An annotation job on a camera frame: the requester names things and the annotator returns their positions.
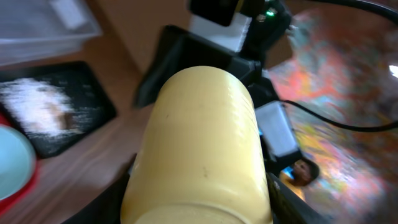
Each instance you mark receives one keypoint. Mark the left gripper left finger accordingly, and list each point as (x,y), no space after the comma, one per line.
(106,208)

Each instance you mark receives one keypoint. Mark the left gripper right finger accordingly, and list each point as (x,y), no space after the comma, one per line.
(287,207)

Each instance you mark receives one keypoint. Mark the green bowl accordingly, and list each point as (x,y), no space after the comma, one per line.
(17,161)

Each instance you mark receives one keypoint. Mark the yellow cup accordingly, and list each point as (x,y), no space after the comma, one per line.
(201,159)

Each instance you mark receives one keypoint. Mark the rice and food leftovers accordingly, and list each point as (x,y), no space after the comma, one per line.
(43,109)

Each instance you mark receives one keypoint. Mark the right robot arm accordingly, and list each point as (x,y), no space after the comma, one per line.
(236,41)

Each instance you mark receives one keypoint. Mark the black waste tray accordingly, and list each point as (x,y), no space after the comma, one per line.
(92,107)

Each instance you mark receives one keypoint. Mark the clear plastic bin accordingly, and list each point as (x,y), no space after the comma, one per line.
(37,29)

